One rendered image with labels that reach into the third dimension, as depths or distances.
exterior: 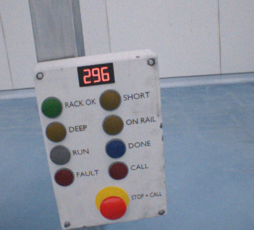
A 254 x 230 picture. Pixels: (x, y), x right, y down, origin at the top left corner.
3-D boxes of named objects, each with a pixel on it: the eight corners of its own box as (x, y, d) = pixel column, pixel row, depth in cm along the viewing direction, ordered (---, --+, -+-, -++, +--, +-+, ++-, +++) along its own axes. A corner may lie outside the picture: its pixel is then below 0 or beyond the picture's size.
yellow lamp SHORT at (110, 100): (121, 110, 52) (119, 90, 51) (101, 112, 52) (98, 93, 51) (121, 108, 53) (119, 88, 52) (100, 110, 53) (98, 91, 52)
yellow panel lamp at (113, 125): (124, 134, 53) (122, 115, 52) (104, 137, 53) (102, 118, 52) (123, 132, 54) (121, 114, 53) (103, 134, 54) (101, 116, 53)
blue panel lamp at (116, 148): (126, 157, 54) (124, 140, 53) (107, 160, 54) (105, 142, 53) (126, 155, 55) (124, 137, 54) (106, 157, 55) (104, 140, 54)
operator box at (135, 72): (167, 216, 59) (158, 54, 51) (61, 231, 58) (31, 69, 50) (160, 196, 65) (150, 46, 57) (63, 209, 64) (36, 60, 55)
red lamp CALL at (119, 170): (129, 179, 55) (127, 163, 55) (110, 182, 55) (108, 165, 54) (128, 176, 56) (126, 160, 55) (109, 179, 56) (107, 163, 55)
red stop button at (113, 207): (128, 220, 55) (125, 198, 54) (101, 224, 55) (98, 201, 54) (125, 204, 59) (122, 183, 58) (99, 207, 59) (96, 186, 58)
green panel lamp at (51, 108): (63, 117, 51) (60, 98, 50) (43, 119, 51) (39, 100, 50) (63, 115, 52) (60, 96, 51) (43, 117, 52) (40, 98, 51)
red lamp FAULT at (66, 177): (75, 186, 55) (72, 169, 54) (56, 188, 55) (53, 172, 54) (75, 183, 56) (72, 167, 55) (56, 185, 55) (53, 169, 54)
